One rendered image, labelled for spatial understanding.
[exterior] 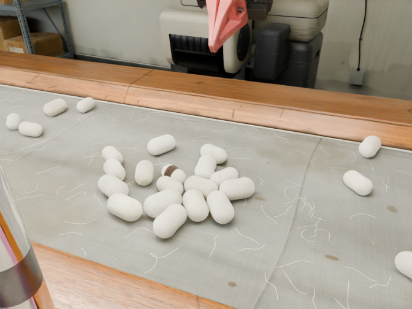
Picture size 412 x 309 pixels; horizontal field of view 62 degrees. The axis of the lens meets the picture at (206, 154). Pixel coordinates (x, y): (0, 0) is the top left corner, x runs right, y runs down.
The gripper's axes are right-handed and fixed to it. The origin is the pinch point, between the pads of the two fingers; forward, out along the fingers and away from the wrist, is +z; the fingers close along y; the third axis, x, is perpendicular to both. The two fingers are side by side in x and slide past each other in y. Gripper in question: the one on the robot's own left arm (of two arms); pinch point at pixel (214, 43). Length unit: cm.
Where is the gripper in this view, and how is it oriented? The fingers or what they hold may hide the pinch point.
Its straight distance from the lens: 44.1
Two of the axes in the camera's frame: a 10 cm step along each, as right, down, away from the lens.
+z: -2.7, 9.2, -2.8
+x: 2.3, 3.4, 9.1
